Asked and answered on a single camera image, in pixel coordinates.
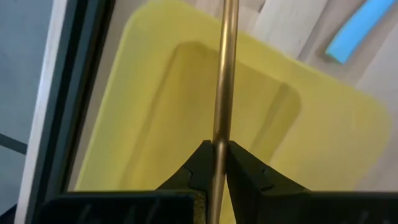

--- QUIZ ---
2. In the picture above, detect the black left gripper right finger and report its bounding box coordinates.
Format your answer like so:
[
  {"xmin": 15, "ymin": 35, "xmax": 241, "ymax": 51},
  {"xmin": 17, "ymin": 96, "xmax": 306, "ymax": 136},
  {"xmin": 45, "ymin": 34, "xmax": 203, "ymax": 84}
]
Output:
[{"xmin": 225, "ymin": 140, "xmax": 398, "ymax": 224}]

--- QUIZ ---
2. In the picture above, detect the black aluminium table frame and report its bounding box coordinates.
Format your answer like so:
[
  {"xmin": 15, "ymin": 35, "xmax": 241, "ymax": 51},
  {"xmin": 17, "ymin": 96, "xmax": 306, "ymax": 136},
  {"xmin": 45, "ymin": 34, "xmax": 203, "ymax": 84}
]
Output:
[{"xmin": 26, "ymin": 0, "xmax": 116, "ymax": 224}]

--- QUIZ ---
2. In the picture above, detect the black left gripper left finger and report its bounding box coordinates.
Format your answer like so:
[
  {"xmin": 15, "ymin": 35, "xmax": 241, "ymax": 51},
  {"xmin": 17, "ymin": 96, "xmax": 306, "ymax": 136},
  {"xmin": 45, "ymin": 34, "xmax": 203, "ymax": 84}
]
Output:
[{"xmin": 34, "ymin": 139, "xmax": 216, "ymax": 224}]

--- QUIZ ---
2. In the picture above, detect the yellow plastic bin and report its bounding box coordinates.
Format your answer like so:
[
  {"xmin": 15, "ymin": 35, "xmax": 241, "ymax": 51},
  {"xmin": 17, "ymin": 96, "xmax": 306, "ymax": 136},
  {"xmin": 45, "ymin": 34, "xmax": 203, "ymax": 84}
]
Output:
[{"xmin": 74, "ymin": 0, "xmax": 393, "ymax": 224}]

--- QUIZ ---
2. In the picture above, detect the blue-handled silver spoon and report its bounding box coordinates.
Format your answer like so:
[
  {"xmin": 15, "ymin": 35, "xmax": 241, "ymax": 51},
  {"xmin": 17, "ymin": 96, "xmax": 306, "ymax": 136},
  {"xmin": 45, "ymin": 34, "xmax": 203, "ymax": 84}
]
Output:
[{"xmin": 325, "ymin": 0, "xmax": 397, "ymax": 65}]

